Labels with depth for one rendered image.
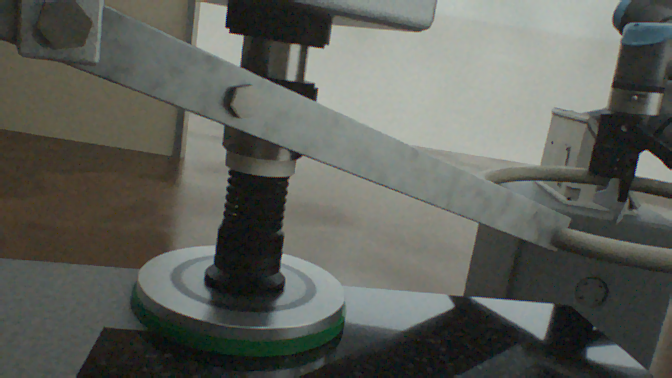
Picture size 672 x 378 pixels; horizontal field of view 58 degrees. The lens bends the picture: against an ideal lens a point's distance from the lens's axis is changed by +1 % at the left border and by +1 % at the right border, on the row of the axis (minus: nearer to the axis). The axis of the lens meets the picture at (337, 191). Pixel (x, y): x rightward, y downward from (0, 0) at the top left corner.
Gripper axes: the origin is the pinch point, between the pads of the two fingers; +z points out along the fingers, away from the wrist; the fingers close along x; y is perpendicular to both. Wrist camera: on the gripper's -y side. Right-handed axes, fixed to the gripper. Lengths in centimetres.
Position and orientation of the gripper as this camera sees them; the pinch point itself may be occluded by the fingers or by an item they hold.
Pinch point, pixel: (619, 217)
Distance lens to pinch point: 131.2
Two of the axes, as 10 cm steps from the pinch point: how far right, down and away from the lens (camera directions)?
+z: -1.0, 9.6, 2.6
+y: -8.8, -2.0, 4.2
